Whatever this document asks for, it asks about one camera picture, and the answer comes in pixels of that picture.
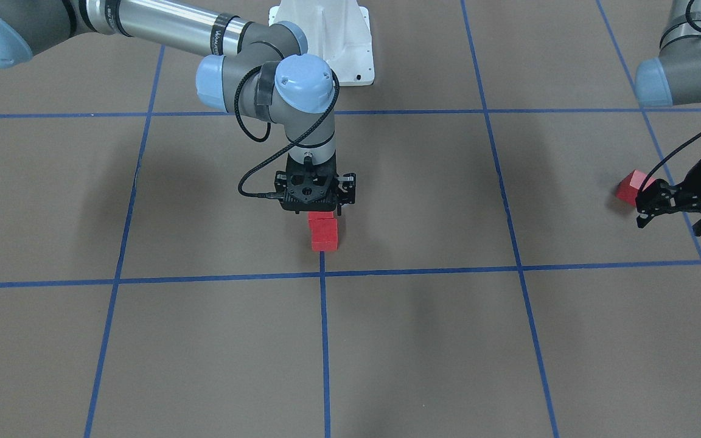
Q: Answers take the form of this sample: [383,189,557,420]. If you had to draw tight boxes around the red cube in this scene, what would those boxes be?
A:
[308,211,335,222]
[614,169,655,208]
[309,218,339,252]

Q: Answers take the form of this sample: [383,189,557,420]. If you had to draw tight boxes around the black camera cable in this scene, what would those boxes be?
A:
[234,64,341,200]

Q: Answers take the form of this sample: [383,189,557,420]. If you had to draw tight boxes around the white pedestal column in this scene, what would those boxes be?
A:
[269,1,375,86]

